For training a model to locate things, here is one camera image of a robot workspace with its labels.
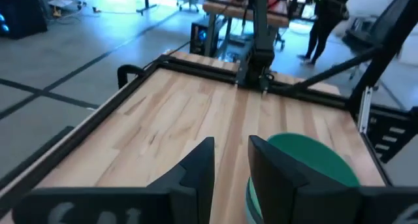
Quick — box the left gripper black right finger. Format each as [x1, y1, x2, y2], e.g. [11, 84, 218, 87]
[247, 135, 362, 224]

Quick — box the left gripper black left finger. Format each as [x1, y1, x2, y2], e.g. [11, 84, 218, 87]
[146, 136, 216, 224]

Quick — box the dark teal bowl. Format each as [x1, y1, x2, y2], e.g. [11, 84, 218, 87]
[245, 132, 361, 224]

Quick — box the black computer tower blue light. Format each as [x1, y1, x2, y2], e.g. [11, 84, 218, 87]
[189, 20, 217, 57]

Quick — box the person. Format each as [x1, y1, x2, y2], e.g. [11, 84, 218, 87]
[296, 0, 359, 66]

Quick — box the wooden workbench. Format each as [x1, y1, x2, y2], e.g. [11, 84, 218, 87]
[202, 0, 291, 28]

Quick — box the black box with blue lights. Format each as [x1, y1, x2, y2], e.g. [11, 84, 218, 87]
[0, 0, 48, 40]

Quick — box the silver metal bracket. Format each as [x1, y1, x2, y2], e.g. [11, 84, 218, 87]
[357, 86, 374, 134]

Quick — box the black slotted frame bracket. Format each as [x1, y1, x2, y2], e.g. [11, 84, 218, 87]
[366, 106, 418, 164]

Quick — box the black curved handle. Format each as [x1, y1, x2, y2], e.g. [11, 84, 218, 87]
[116, 64, 146, 89]

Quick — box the black diagonal frame brace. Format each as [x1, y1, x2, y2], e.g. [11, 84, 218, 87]
[292, 46, 383, 91]

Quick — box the black upright frame post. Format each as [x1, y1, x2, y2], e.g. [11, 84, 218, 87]
[347, 0, 418, 116]

